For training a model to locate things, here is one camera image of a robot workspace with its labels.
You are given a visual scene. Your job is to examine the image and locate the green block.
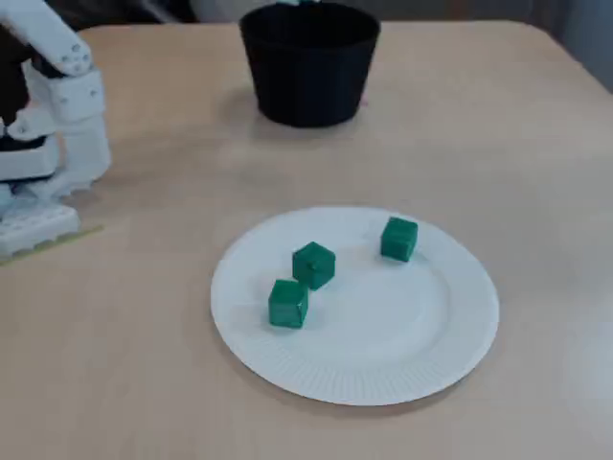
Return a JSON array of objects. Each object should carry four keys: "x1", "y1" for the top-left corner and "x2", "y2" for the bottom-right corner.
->
[
  {"x1": 291, "y1": 241, "x2": 336, "y2": 291},
  {"x1": 267, "y1": 279, "x2": 310, "y2": 330},
  {"x1": 380, "y1": 216, "x2": 419, "y2": 263}
]

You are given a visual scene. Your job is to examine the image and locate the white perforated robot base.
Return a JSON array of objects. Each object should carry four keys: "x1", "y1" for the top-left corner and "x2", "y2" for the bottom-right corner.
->
[{"x1": 0, "y1": 195, "x2": 80, "y2": 258}]

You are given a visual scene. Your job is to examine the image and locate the white paper plate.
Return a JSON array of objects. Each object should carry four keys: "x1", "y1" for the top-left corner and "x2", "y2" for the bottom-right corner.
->
[{"x1": 210, "y1": 205, "x2": 500, "y2": 407}]

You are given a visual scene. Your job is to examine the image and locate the black pot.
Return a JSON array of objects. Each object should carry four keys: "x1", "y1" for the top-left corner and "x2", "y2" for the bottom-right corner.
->
[{"x1": 238, "y1": 2, "x2": 382, "y2": 128}]

